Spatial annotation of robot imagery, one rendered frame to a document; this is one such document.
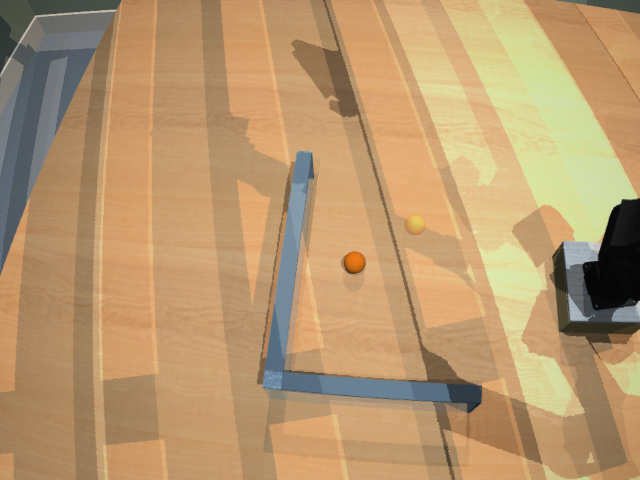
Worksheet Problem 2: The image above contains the clear blue l-shaped low wall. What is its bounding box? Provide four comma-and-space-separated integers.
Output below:
263, 151, 482, 413

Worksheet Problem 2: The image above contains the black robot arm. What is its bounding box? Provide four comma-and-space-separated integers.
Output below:
583, 198, 640, 311

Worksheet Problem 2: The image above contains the translucent yellow-orange ball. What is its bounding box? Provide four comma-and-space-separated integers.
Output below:
404, 214, 425, 235

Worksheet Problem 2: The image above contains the brown ball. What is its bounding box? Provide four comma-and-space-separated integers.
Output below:
344, 252, 366, 273

